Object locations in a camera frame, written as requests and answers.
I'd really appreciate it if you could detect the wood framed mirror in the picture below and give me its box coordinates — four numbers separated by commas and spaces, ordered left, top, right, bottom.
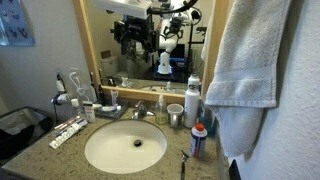
72, 0, 231, 105

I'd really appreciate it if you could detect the small clear bottle white cap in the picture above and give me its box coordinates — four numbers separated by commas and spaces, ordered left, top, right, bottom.
70, 98, 83, 118

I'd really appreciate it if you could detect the blue tube white label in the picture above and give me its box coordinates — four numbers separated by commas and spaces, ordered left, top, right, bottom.
93, 104, 123, 113

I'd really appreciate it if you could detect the light blue tube white cap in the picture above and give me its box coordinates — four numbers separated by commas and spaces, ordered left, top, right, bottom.
110, 89, 120, 107

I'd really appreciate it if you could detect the black handle razor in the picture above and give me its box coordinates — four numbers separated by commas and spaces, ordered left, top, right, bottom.
180, 149, 190, 180

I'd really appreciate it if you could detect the white hanging towel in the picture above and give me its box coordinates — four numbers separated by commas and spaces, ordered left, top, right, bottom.
204, 0, 294, 158

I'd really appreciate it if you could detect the tall white bottle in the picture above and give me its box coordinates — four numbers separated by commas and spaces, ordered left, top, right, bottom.
183, 73, 201, 129

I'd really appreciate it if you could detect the blue wall poster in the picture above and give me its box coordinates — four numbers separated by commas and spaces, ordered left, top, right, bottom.
0, 0, 37, 47

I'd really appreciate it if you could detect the trash bin black bag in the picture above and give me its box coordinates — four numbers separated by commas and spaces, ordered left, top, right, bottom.
0, 106, 54, 161

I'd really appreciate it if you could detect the shaving can red cap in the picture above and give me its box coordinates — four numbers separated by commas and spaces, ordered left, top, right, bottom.
189, 123, 208, 158

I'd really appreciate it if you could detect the chrome faucet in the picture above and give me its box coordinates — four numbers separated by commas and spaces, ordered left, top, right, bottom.
131, 100, 156, 121

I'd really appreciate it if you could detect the clear soap dispenser bottle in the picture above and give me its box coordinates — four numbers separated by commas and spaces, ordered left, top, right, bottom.
155, 94, 168, 126

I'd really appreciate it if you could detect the blue liquid bottle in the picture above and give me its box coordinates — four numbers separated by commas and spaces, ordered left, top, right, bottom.
199, 99, 218, 138

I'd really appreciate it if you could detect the packaged toothbrush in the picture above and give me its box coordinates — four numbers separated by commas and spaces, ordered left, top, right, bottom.
53, 115, 82, 131

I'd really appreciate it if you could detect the clear plastic packaging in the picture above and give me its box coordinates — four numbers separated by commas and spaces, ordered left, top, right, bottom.
69, 68, 98, 103

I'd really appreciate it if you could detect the white oval sink basin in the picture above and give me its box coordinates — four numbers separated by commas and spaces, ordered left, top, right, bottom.
84, 119, 168, 175

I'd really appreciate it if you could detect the gray mesh tray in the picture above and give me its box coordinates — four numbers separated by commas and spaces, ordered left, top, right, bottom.
94, 99, 129, 120

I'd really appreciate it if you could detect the white blue charging device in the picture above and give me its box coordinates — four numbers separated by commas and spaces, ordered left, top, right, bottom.
50, 92, 72, 106

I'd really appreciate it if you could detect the white plug adapter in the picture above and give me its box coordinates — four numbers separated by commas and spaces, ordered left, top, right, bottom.
55, 73, 66, 94

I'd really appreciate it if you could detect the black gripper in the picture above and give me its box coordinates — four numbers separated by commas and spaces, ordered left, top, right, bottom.
113, 15, 160, 63

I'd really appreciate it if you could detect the metal cup white rim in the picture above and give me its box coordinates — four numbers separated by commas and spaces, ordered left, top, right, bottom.
166, 103, 185, 128

